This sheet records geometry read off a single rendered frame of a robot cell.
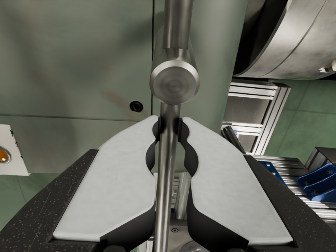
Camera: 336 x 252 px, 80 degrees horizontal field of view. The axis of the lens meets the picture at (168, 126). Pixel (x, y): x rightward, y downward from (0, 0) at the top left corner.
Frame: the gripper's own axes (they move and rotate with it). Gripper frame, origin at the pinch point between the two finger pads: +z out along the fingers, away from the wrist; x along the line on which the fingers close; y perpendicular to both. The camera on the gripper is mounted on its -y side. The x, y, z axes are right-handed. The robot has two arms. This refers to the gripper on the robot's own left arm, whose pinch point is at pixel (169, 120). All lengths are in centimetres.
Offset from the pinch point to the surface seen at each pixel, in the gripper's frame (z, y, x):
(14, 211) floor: 135, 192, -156
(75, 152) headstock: 8.9, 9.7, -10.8
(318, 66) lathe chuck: 15.7, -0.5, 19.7
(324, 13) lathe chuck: 11.7, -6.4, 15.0
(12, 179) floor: 135, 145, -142
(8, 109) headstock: 8.9, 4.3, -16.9
